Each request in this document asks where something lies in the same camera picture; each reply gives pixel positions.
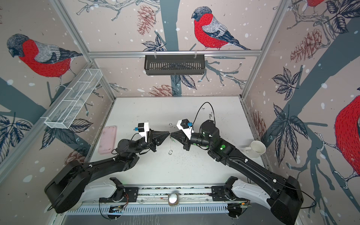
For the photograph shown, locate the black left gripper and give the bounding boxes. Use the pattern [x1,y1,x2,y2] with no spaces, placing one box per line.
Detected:
[132,130,168,156]

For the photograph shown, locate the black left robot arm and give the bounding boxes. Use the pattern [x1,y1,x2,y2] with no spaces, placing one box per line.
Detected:
[44,129,170,213]

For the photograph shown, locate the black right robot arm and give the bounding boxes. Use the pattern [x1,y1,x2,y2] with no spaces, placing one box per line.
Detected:
[170,119,304,225]

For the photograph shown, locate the silver push button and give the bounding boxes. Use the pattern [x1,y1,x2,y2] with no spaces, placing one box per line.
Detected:
[168,192,180,206]

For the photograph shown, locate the black hanging basket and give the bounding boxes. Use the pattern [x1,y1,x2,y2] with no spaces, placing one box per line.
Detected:
[144,54,205,76]

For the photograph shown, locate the white mug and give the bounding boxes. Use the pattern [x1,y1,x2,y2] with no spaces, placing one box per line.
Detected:
[244,141,266,158]

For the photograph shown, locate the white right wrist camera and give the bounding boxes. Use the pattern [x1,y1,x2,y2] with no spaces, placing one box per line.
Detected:
[176,119,194,140]

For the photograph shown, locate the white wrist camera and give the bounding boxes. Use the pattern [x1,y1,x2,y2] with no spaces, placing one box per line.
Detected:
[135,122,150,143]
[176,119,194,140]

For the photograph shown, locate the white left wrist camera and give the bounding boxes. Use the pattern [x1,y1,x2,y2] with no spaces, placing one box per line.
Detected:
[135,122,150,143]

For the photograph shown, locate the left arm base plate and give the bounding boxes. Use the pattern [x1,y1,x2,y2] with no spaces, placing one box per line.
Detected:
[99,187,139,203]

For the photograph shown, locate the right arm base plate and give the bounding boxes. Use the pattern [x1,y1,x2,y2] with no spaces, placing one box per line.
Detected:
[209,186,249,202]

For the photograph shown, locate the white wire mesh basket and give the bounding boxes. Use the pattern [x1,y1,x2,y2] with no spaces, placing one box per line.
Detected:
[45,68,103,129]

